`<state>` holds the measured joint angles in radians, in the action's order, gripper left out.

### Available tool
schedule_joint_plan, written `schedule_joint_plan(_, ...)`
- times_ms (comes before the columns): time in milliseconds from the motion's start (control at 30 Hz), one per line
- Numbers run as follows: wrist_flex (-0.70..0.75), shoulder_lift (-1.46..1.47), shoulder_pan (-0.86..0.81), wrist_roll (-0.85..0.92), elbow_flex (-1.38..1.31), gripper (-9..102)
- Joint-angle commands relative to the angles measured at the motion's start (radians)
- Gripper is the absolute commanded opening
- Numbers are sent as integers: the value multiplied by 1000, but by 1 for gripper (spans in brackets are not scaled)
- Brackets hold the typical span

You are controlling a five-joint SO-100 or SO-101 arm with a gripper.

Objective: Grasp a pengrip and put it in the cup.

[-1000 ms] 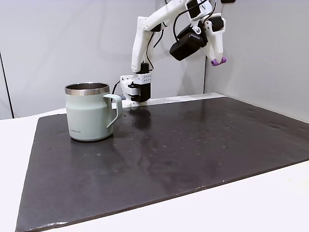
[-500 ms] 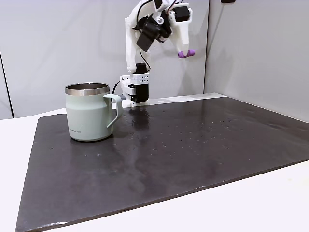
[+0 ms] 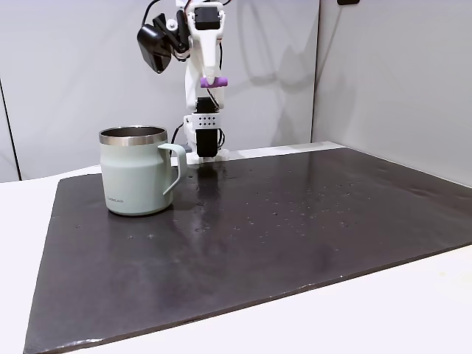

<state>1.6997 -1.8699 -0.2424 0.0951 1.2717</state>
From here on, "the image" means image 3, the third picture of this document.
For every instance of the pale green steel mug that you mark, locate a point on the pale green steel mug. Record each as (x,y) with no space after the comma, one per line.
(132,177)

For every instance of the purple ribbed pen grip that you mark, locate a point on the purple ribbed pen grip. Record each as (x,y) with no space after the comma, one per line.
(220,82)

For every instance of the black table mat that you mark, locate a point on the black table mat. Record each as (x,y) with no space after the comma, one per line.
(239,239)

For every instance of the black wall fixture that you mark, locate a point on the black wall fixture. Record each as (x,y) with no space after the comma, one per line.
(348,1)

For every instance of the black camera box with mount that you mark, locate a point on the black camera box with mount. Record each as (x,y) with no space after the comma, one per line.
(155,48)

